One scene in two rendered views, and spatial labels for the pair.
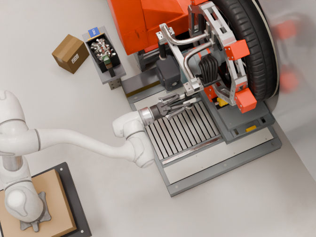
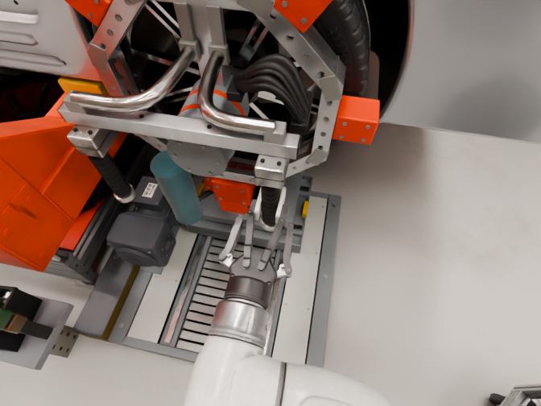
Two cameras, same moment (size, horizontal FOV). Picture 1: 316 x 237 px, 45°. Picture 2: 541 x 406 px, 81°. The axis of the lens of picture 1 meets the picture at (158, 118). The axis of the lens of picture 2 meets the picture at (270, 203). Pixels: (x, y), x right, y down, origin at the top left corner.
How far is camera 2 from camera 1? 1.43 m
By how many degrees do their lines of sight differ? 31
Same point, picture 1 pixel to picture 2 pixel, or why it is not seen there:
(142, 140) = (320, 390)
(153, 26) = (47, 177)
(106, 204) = not seen: outside the picture
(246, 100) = (366, 110)
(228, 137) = (295, 242)
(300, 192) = (403, 223)
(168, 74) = (148, 238)
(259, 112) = (295, 182)
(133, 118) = (230, 368)
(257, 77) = (363, 41)
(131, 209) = not seen: outside the picture
